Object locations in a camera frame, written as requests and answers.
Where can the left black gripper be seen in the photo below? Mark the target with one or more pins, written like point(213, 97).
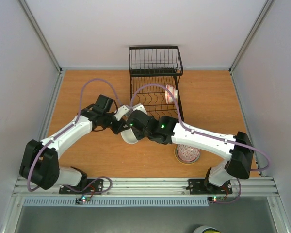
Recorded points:
point(122, 126)

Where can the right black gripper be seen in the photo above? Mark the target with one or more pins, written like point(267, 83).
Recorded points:
point(134, 128)

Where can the orange floral patterned bowl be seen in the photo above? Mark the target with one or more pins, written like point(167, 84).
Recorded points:
point(171, 94)

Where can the black wire dish rack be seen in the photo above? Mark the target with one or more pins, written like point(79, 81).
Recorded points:
point(155, 64)

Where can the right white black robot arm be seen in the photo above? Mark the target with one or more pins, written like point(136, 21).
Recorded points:
point(235, 150)

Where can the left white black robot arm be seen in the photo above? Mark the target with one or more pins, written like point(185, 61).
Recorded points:
point(40, 162)

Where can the yellow dotted bowl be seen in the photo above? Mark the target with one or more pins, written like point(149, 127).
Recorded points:
point(182, 160)

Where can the left small circuit board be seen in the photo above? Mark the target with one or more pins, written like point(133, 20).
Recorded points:
point(83, 200)

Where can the small circuit board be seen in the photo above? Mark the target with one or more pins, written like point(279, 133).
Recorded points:
point(215, 199)
point(83, 200)

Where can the right small circuit board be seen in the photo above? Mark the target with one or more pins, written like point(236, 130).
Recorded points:
point(215, 199)

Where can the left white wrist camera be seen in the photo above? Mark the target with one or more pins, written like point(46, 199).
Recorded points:
point(124, 109)

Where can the aluminium frame rail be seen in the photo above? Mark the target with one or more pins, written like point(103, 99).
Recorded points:
point(161, 187)

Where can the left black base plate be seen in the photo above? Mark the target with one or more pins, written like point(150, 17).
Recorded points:
point(88, 186)

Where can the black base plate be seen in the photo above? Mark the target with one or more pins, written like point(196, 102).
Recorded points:
point(88, 186)
point(197, 187)

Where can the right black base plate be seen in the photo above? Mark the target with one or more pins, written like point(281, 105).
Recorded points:
point(197, 187)

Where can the grey slotted cable duct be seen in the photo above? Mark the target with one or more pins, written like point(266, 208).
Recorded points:
point(118, 202)

